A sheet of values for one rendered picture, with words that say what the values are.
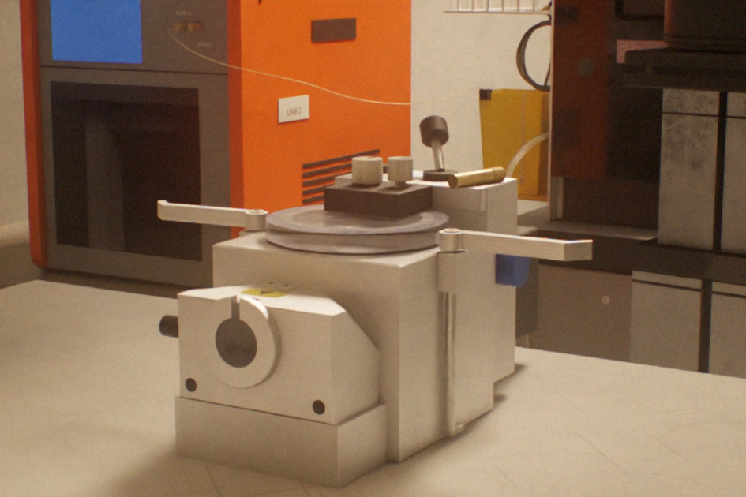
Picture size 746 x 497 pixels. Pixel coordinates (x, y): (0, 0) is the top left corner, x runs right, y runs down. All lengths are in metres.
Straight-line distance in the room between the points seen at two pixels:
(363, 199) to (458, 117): 2.91
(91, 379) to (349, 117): 1.25
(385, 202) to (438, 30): 2.94
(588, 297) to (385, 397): 1.55
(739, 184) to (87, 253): 1.03
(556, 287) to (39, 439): 1.57
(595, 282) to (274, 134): 0.58
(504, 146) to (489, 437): 1.65
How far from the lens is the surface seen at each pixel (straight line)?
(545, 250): 0.65
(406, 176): 0.71
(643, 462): 0.67
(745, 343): 1.25
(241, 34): 1.80
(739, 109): 1.24
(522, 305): 0.81
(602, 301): 2.19
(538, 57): 3.51
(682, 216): 1.27
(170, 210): 0.75
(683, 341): 1.27
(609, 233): 2.19
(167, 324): 0.67
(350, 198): 0.71
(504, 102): 2.32
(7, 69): 4.49
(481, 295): 0.71
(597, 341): 2.21
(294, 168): 1.91
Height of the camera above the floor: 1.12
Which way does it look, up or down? 11 degrees down
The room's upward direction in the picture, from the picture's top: straight up
